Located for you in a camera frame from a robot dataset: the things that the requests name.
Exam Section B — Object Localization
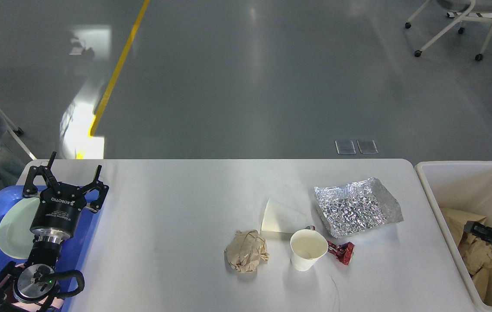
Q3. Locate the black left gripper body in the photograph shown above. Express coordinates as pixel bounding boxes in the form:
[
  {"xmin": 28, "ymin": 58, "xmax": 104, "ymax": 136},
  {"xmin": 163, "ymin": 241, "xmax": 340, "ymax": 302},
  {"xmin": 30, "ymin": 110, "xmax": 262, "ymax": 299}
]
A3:
[{"xmin": 29, "ymin": 184, "xmax": 87, "ymax": 240}]

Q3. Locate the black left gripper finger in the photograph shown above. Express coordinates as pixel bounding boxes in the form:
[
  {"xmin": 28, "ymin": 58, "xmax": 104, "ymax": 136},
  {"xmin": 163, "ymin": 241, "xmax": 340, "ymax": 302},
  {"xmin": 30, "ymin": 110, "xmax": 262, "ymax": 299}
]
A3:
[
  {"xmin": 22, "ymin": 152, "xmax": 60, "ymax": 198},
  {"xmin": 74, "ymin": 166, "xmax": 109, "ymax": 214}
]

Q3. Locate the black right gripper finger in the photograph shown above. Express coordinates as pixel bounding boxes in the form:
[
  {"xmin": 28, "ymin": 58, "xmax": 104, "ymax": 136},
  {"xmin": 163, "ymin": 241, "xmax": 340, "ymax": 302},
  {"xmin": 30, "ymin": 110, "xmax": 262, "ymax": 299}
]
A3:
[{"xmin": 464, "ymin": 221, "xmax": 492, "ymax": 243}]

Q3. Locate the brown paper bag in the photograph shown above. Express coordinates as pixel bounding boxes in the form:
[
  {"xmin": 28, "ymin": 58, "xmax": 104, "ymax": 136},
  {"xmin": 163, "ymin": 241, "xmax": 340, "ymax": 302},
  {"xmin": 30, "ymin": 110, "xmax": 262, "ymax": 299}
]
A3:
[{"xmin": 471, "ymin": 267, "xmax": 490, "ymax": 302}]

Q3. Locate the light green plate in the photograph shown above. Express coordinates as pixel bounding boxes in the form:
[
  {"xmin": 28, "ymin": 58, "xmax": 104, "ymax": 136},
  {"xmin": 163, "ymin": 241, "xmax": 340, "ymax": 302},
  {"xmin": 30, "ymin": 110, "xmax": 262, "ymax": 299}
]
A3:
[{"xmin": 0, "ymin": 198, "xmax": 39, "ymax": 260}]

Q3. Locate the aluminium foil sheet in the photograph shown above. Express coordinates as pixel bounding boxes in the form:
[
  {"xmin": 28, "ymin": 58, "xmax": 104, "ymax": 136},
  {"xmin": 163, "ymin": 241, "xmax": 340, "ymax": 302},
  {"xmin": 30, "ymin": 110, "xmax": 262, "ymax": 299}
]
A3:
[{"xmin": 314, "ymin": 177, "xmax": 404, "ymax": 239}]

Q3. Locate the brown paper ball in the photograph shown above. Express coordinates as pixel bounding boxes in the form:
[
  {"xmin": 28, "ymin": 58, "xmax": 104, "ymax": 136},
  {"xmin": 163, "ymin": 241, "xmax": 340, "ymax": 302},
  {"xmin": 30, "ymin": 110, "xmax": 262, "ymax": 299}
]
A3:
[{"xmin": 224, "ymin": 230, "xmax": 269, "ymax": 273}]

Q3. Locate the white paper cup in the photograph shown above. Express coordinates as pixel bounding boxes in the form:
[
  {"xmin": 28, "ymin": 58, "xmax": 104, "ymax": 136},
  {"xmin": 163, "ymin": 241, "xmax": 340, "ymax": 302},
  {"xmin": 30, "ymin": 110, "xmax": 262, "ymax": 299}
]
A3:
[
  {"xmin": 290, "ymin": 229, "xmax": 328, "ymax": 271},
  {"xmin": 261, "ymin": 198, "xmax": 309, "ymax": 234}
]

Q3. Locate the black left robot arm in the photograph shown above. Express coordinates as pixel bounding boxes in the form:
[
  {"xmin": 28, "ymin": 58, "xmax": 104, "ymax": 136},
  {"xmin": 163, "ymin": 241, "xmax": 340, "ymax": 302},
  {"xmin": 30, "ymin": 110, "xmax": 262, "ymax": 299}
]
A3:
[{"xmin": 0, "ymin": 152, "xmax": 109, "ymax": 312}]

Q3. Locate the brown paper in bin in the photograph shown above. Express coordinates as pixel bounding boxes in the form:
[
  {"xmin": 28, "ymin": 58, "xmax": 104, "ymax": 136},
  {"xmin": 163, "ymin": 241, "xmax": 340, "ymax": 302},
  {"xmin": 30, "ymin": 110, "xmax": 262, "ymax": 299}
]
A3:
[{"xmin": 440, "ymin": 208, "xmax": 488, "ymax": 247}]

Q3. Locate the beige plastic bin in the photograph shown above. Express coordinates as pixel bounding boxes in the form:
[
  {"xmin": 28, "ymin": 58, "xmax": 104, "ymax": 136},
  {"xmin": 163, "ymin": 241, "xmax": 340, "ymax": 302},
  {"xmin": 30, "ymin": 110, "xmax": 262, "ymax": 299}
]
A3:
[{"xmin": 415, "ymin": 161, "xmax": 492, "ymax": 312}]

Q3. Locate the white chair base left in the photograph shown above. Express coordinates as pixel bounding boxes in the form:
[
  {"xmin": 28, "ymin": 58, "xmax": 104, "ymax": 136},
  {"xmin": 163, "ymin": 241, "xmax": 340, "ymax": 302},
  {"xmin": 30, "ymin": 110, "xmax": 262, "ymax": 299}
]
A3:
[{"xmin": 0, "ymin": 109, "xmax": 37, "ymax": 160}]

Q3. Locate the red snack wrapper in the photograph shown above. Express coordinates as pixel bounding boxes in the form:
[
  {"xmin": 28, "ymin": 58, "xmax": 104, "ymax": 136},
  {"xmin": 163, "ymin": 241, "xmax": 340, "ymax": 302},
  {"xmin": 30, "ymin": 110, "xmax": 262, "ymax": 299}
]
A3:
[{"xmin": 305, "ymin": 226, "xmax": 355, "ymax": 266}]

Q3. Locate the floor socket cover right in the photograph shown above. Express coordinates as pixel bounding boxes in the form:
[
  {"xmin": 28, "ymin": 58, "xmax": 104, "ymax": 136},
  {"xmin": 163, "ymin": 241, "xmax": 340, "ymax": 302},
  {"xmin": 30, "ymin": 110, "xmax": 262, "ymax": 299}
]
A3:
[{"xmin": 356, "ymin": 140, "xmax": 379, "ymax": 154}]

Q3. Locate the floor socket cover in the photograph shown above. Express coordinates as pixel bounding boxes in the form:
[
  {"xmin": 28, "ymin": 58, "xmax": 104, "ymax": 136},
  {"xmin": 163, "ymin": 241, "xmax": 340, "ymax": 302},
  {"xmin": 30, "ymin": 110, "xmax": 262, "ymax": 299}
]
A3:
[
  {"xmin": 335, "ymin": 140, "xmax": 356, "ymax": 155},
  {"xmin": 356, "ymin": 140, "xmax": 379, "ymax": 154}
]

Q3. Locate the floor socket cover left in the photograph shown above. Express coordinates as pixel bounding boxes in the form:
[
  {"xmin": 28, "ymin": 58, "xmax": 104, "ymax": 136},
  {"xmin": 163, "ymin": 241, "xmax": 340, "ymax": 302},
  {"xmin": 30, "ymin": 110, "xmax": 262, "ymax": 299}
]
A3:
[{"xmin": 335, "ymin": 140, "xmax": 356, "ymax": 155}]

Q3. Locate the flattened white paper cup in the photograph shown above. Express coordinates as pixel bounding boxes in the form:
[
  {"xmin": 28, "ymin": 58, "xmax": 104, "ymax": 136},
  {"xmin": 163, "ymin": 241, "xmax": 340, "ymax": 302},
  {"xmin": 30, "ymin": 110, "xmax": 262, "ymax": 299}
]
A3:
[{"xmin": 261, "ymin": 198, "xmax": 309, "ymax": 234}]

